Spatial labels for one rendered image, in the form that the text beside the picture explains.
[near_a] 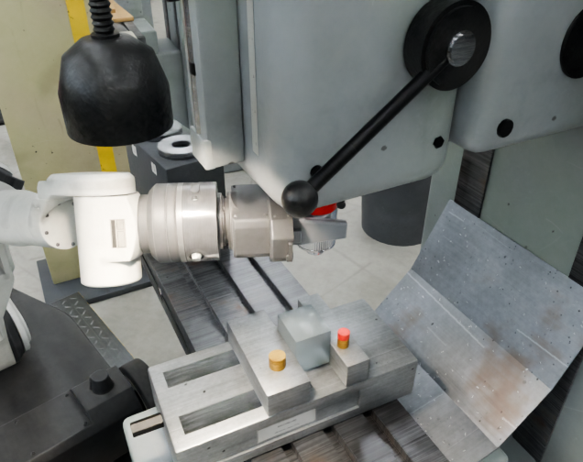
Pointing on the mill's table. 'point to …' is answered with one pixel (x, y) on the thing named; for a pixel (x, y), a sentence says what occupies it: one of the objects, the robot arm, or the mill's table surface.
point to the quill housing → (334, 95)
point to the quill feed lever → (442, 74)
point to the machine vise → (203, 449)
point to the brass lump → (277, 360)
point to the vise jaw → (267, 342)
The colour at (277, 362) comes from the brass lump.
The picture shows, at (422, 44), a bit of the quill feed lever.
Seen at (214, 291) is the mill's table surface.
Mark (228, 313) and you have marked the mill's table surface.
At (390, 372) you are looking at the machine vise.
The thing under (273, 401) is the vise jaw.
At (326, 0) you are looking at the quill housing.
